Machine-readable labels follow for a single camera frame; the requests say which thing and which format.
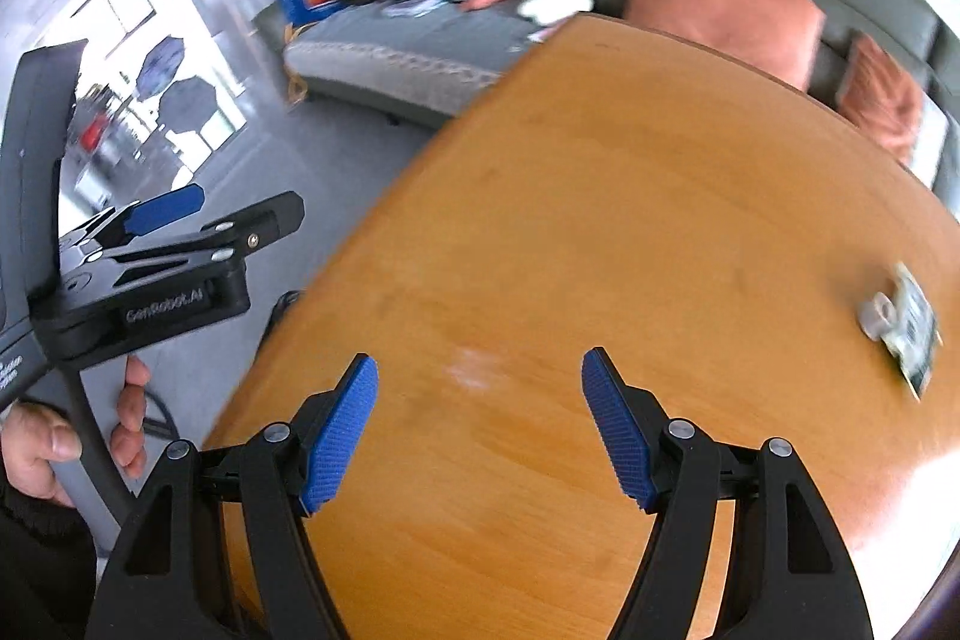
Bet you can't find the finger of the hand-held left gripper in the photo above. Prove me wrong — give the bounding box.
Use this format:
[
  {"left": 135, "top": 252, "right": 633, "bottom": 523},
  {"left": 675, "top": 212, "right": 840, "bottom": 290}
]
[
  {"left": 64, "top": 185, "right": 205, "bottom": 249},
  {"left": 82, "top": 192, "right": 306, "bottom": 279}
]

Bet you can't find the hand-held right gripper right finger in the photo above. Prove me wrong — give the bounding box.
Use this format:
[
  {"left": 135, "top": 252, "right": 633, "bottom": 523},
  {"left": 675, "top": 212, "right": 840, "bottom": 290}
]
[{"left": 581, "top": 346, "right": 875, "bottom": 640}]

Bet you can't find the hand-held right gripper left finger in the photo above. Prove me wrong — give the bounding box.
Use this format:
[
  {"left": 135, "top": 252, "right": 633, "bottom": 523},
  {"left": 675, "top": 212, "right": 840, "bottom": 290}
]
[{"left": 85, "top": 351, "right": 380, "bottom": 640}]

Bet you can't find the printed plastic packet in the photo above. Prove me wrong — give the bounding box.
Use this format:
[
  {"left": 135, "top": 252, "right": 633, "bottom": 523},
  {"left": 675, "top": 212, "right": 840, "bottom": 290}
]
[{"left": 877, "top": 261, "right": 943, "bottom": 402}]

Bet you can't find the person's left forearm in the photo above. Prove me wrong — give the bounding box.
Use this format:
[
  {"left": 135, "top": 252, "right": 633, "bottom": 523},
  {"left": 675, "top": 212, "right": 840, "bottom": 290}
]
[{"left": 0, "top": 479, "right": 98, "bottom": 640}]

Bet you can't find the person's left hand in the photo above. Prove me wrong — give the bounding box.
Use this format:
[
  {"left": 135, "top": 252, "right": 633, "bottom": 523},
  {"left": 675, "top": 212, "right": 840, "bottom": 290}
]
[{"left": 0, "top": 355, "right": 151, "bottom": 510}]

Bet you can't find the dark umbrella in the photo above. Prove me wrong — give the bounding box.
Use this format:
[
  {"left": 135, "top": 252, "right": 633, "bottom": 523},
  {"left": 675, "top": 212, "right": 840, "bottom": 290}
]
[
  {"left": 137, "top": 34, "right": 187, "bottom": 101},
  {"left": 161, "top": 77, "right": 218, "bottom": 135}
]

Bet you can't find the grey quilted sofa cover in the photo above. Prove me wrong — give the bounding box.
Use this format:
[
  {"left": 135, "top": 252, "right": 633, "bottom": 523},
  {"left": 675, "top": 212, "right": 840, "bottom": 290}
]
[{"left": 283, "top": 2, "right": 578, "bottom": 131}]

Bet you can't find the clear plastic package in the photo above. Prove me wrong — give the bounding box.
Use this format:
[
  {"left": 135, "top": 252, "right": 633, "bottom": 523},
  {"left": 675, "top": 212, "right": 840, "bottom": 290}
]
[{"left": 382, "top": 0, "right": 458, "bottom": 19}]

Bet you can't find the small white roll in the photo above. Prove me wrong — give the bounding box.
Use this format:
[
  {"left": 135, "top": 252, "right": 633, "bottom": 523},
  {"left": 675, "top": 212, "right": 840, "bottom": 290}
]
[{"left": 859, "top": 291, "right": 901, "bottom": 341}]

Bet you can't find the small orange cushion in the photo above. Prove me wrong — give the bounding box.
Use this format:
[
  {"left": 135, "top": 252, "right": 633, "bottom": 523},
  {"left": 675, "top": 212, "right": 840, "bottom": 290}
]
[{"left": 834, "top": 32, "right": 925, "bottom": 165}]

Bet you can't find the large orange cushion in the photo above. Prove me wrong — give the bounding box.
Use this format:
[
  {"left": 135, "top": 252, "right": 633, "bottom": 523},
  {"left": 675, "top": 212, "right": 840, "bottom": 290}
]
[{"left": 622, "top": 0, "right": 826, "bottom": 94}]

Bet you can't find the grey white cushion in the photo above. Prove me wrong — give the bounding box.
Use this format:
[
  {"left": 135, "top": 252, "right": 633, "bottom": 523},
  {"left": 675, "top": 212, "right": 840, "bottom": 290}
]
[{"left": 907, "top": 92, "right": 953, "bottom": 191}]

